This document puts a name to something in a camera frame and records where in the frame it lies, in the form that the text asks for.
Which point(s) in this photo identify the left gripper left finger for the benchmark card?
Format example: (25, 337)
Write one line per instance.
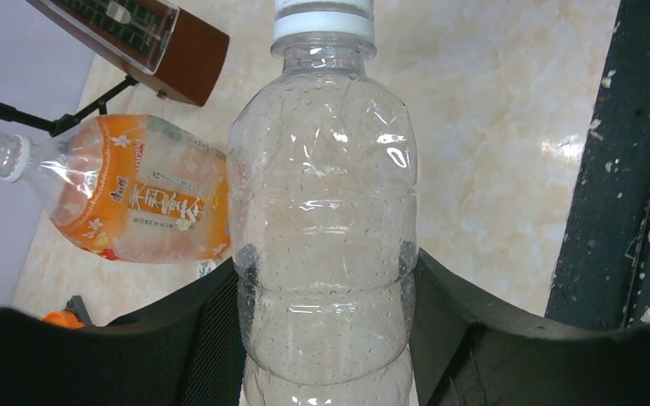
(184, 349)

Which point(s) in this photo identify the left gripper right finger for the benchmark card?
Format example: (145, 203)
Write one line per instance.
(469, 347)

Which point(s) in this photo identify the orange clear plastic bottle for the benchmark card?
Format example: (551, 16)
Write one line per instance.
(132, 188)

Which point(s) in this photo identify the clear bottle blue cap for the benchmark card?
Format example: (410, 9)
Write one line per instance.
(323, 206)

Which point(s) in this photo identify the white blue Pocari cap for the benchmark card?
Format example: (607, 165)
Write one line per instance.
(352, 17)

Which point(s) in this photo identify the orange tape dispenser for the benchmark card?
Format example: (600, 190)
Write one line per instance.
(64, 318)

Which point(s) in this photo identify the brown metronome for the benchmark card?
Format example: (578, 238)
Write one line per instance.
(160, 45)

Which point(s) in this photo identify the black tripod stand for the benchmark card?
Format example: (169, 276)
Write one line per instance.
(53, 119)

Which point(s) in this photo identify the grey square base plate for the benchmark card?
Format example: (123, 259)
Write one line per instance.
(76, 306)

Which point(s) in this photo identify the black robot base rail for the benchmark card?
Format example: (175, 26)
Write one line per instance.
(602, 276)

